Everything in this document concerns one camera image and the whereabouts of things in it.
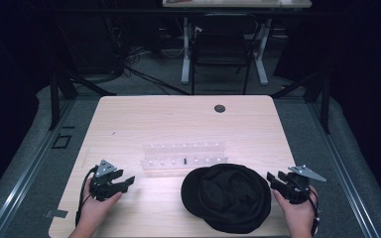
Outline white-legged desk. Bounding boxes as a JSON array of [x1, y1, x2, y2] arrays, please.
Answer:
[[162, 0, 314, 86]]

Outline grey tape strip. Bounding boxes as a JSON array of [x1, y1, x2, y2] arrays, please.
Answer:
[[44, 208, 69, 219]]

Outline black floor cables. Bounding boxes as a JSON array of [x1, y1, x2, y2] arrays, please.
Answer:
[[78, 46, 192, 97]]

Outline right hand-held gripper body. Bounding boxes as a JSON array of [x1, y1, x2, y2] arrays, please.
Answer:
[[278, 164, 327, 205]]

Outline black cloth hat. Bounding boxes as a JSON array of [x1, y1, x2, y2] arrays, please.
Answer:
[[180, 163, 273, 235]]

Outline black tape square marker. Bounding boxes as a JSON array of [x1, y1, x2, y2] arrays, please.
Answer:
[[51, 133, 72, 150]]

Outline person's left hand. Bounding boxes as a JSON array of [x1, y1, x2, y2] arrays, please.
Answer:
[[78, 187, 124, 230]]

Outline black chair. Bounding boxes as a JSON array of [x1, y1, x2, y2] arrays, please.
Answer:
[[190, 13, 260, 96]]

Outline clear acrylic rack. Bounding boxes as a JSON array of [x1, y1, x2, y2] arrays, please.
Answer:
[[140, 141, 229, 174]]

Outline person's right hand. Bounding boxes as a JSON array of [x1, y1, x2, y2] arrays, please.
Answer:
[[272, 185, 319, 233]]

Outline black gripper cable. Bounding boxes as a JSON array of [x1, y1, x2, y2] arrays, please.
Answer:
[[306, 184, 321, 237], [74, 166, 99, 228]]

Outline black metal stand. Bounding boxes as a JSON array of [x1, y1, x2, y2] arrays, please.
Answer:
[[270, 65, 332, 135], [47, 62, 117, 131]]

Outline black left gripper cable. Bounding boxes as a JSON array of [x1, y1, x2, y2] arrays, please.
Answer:
[[74, 166, 99, 228]]

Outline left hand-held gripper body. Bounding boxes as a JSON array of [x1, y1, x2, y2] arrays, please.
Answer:
[[88, 159, 128, 202]]

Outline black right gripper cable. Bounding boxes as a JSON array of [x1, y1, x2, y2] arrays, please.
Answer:
[[306, 184, 321, 237]]

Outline aluminium floor rail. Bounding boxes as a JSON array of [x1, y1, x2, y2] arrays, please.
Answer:
[[0, 98, 77, 238], [307, 98, 381, 238]]

